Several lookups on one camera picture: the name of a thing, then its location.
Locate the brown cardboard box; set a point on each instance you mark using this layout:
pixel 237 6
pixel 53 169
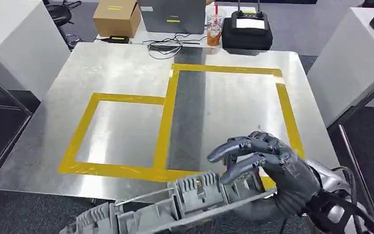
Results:
pixel 116 19

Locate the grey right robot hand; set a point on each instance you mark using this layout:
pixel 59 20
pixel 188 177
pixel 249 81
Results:
pixel 290 181

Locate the yellow tape large rectangle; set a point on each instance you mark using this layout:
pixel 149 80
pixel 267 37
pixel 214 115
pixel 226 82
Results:
pixel 171 106

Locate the plastic drink cup red straw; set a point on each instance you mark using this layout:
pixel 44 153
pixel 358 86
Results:
pixel 214 30

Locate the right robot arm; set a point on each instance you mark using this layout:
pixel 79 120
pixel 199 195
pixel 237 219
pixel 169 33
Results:
pixel 330 181

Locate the grey cast metal part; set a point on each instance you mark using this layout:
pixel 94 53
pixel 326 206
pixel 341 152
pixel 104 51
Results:
pixel 200 190

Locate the black remote controller with antennas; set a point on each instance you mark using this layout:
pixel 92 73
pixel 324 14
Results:
pixel 250 21

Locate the yellow tape small rectangle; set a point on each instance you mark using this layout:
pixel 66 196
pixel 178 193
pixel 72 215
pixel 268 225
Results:
pixel 77 142

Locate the black adapter with yellow label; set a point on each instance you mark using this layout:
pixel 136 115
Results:
pixel 119 39

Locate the white table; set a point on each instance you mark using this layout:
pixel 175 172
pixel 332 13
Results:
pixel 345 61
pixel 19 38

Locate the black carrying case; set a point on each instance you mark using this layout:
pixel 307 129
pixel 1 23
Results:
pixel 246 40

